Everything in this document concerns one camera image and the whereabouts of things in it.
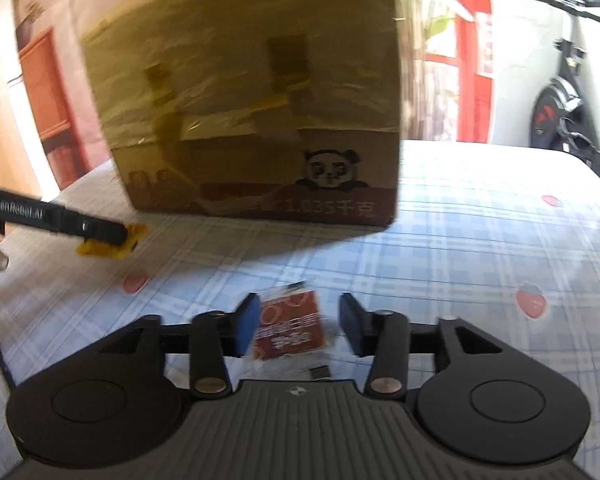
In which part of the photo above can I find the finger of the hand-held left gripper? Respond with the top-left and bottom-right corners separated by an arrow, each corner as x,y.
60,206 -> 131,252

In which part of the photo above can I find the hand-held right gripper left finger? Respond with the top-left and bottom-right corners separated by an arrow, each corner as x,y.
100,292 -> 262,398

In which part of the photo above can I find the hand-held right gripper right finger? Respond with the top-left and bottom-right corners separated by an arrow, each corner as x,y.
338,292 -> 507,398

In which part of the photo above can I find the orange yellow snack packet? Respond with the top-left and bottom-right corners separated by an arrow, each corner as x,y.
76,223 -> 149,260

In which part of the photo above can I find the red brown snack packet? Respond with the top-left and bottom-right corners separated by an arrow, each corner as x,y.
249,281 -> 332,365

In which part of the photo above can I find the taped cardboard box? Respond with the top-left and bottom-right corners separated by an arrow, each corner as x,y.
80,0 -> 405,234

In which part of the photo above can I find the plaid strawberry tablecloth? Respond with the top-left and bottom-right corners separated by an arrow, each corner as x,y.
0,137 -> 600,461

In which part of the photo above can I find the black exercise bike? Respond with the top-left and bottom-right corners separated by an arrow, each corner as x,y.
522,0 -> 600,187

